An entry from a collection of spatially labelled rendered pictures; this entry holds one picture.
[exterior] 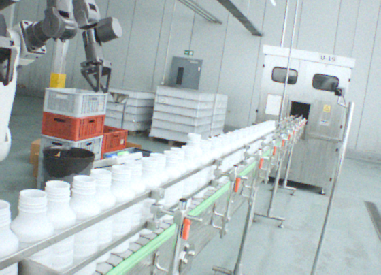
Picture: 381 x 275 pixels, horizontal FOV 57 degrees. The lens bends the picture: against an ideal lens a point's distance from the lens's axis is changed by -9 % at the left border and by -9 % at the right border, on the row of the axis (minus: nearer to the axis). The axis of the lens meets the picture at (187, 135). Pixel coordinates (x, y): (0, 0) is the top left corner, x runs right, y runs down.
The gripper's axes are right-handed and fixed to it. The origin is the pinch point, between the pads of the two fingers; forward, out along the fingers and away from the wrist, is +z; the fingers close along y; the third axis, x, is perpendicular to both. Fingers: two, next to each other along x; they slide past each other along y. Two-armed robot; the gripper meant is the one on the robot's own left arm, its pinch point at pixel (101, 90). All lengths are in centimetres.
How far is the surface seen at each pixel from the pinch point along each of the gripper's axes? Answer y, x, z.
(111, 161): -19.1, -7.8, 22.3
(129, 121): 679, 262, -50
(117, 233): -45, -18, 35
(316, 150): 475, -98, 75
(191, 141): -3.7, -25.4, 21.7
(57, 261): -62, -16, 35
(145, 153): 85, 22, 23
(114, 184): -45, -19, 26
